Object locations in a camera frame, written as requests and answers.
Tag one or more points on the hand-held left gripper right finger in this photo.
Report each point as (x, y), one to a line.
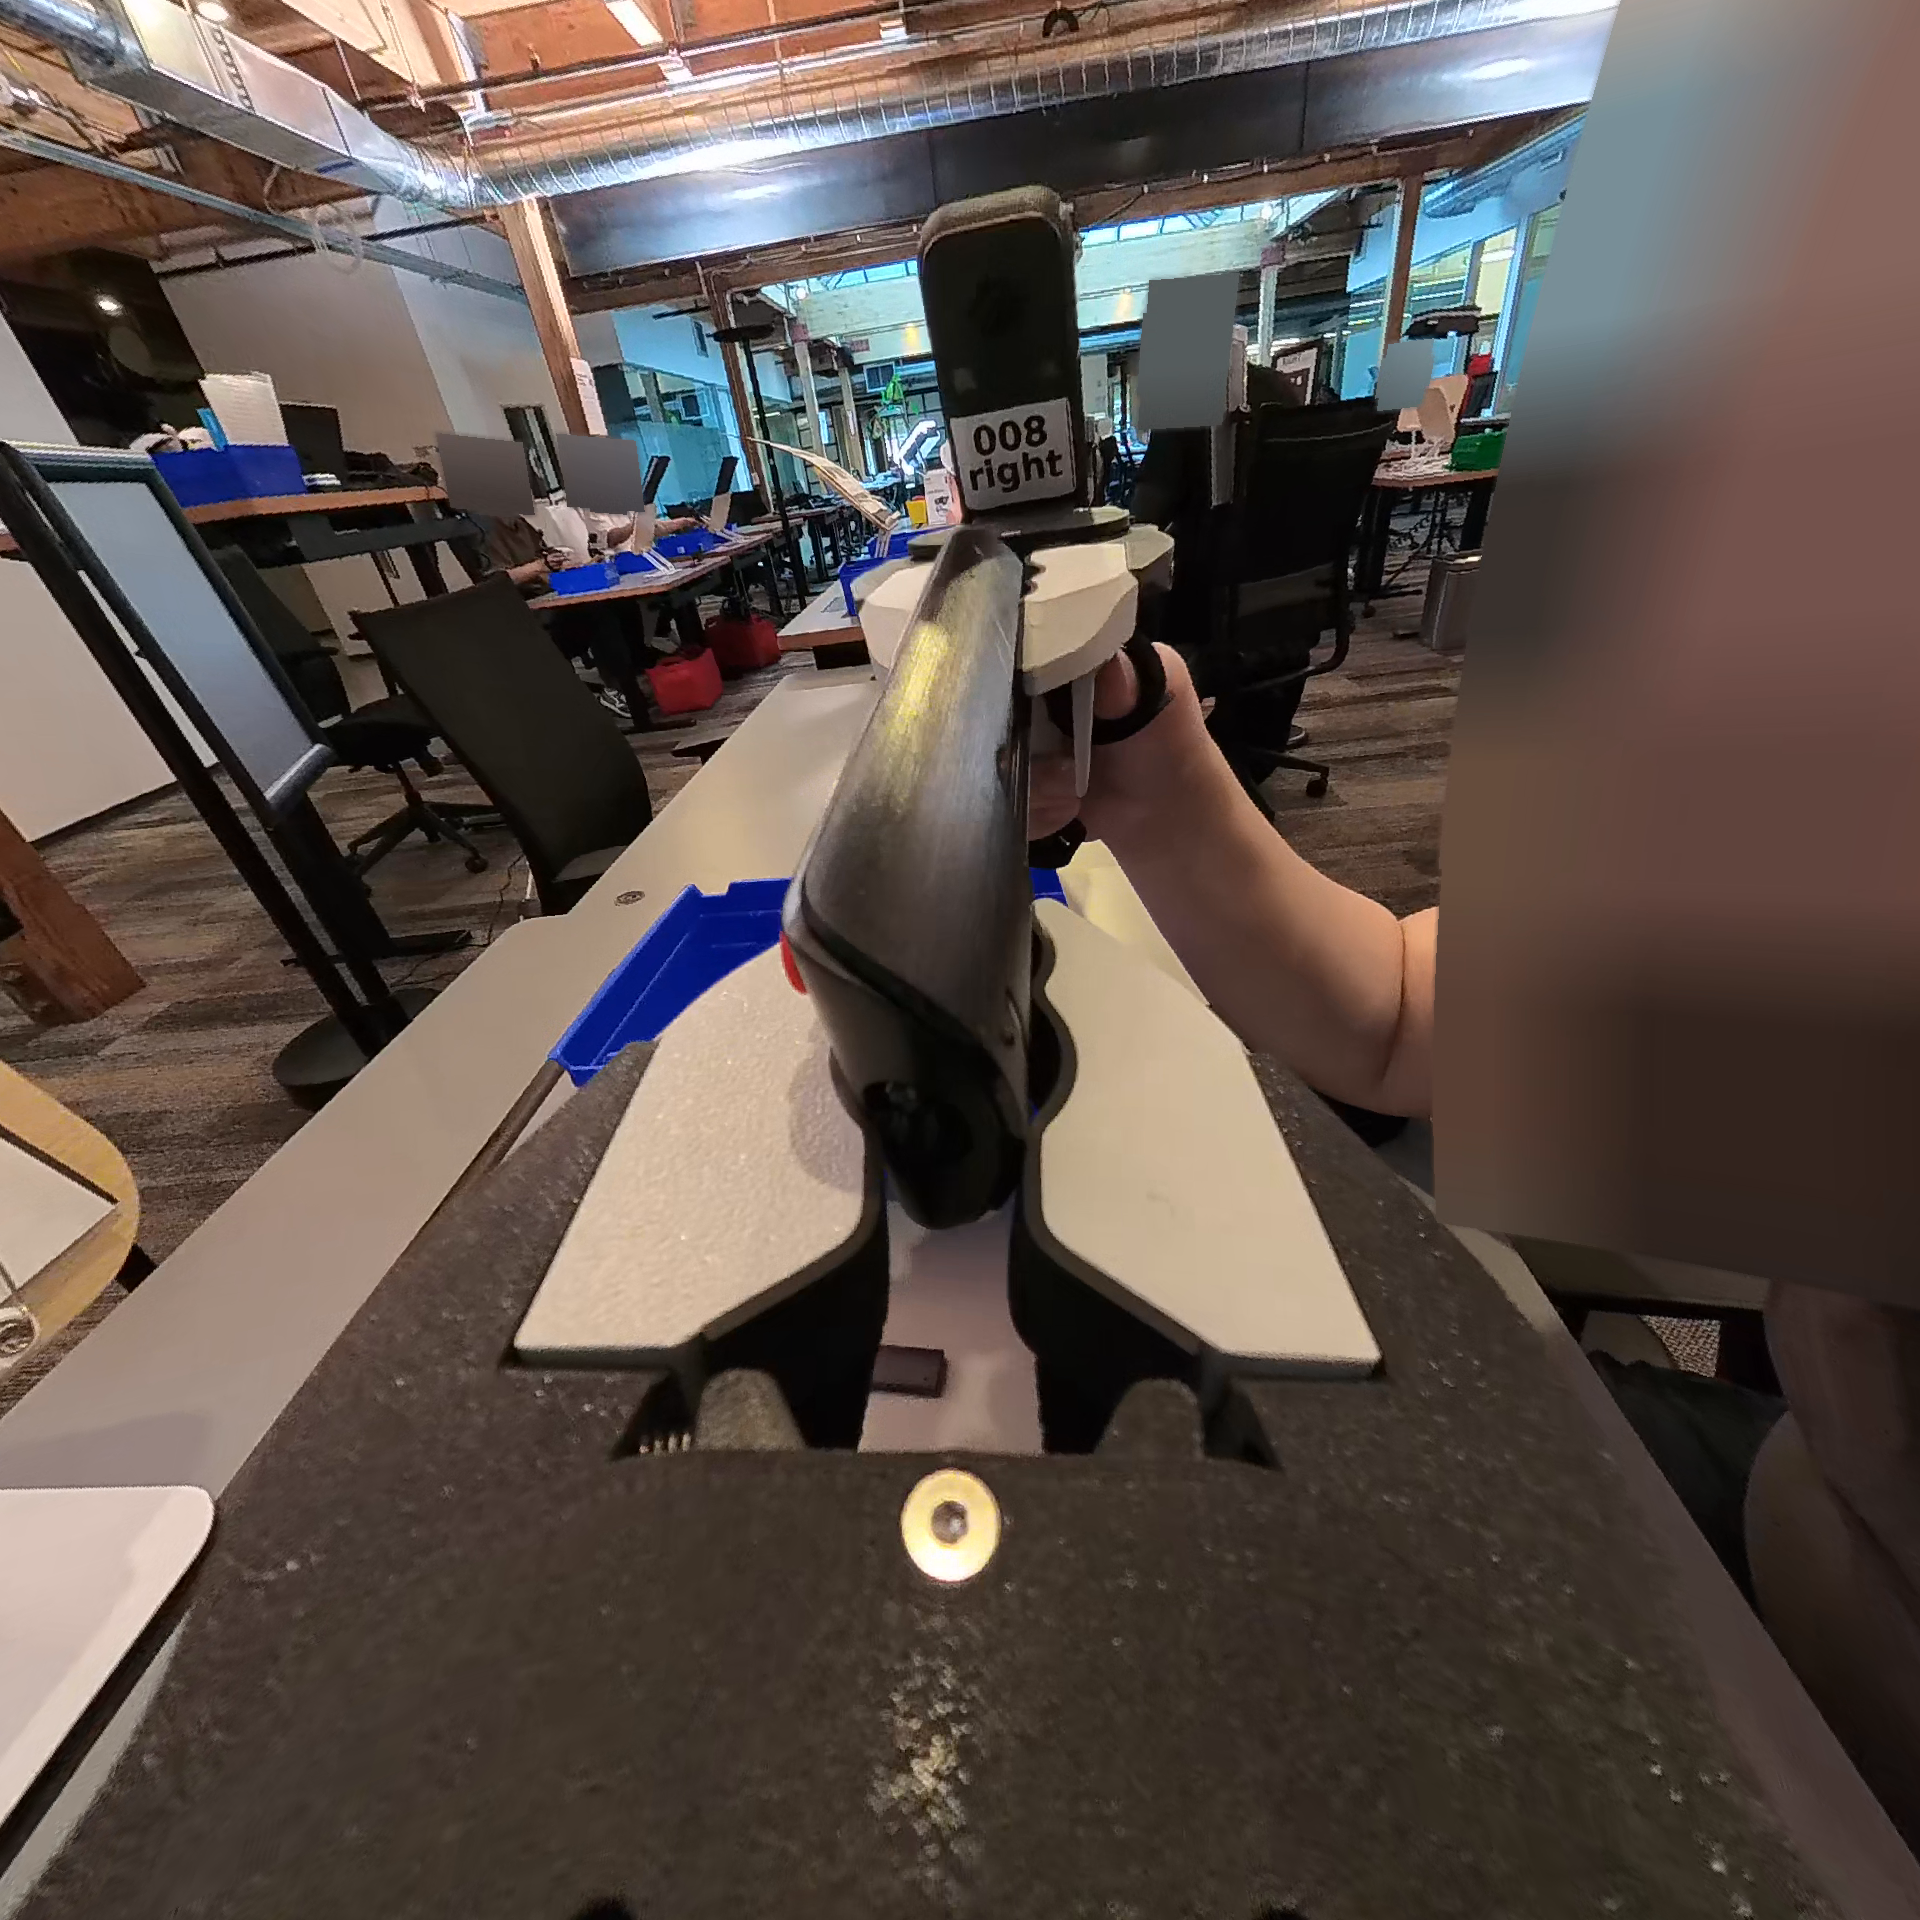
(1198, 1199)

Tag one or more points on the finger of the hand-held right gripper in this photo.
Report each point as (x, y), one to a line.
(890, 608)
(1089, 608)

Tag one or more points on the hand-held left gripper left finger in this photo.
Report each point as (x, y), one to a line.
(678, 1233)

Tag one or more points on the black remote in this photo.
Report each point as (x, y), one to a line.
(932, 868)

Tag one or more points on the person's right forearm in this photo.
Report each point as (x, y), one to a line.
(1289, 946)

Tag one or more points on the person's right hand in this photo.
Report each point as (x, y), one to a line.
(1157, 804)

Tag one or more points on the blue storage box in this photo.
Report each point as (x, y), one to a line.
(226, 473)
(868, 576)

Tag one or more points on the red bin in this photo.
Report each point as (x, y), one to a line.
(745, 645)
(682, 682)

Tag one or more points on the black office chair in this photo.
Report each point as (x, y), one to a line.
(1306, 573)
(509, 720)

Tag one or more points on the blue plastic bin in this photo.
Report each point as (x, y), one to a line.
(678, 960)

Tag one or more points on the wooden background desk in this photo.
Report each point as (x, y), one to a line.
(314, 503)

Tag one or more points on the instruction sheet on stand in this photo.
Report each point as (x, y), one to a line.
(61, 1199)

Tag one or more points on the wooden pillar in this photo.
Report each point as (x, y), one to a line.
(61, 946)

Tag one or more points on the black display panel stand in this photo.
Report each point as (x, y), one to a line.
(180, 632)

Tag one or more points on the silver air duct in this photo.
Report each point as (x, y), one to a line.
(238, 105)

